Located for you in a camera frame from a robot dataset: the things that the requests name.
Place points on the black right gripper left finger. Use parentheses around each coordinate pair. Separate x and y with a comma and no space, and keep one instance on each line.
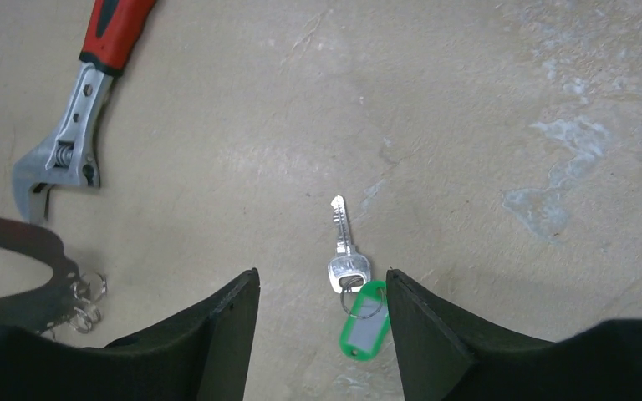
(201,353)

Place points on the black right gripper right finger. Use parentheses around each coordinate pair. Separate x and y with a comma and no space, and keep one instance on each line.
(445,352)

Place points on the red handled adjustable wrench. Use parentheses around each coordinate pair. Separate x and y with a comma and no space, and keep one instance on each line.
(67,157)

